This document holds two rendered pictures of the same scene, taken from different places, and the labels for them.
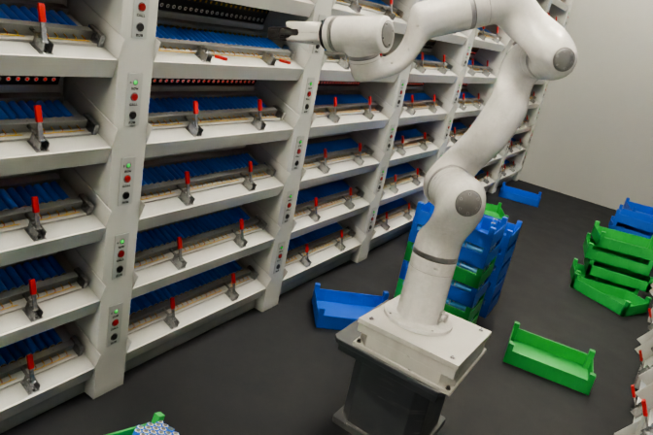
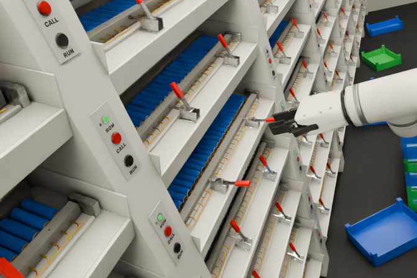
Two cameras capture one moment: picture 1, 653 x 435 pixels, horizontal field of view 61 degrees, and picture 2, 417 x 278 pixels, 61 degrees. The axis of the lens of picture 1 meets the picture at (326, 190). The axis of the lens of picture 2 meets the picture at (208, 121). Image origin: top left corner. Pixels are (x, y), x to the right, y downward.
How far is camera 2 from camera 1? 0.91 m
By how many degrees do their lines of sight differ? 10
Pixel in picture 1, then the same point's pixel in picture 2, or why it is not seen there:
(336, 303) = (367, 228)
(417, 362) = not seen: outside the picture
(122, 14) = (158, 260)
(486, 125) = not seen: outside the picture
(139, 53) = (188, 265)
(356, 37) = (406, 110)
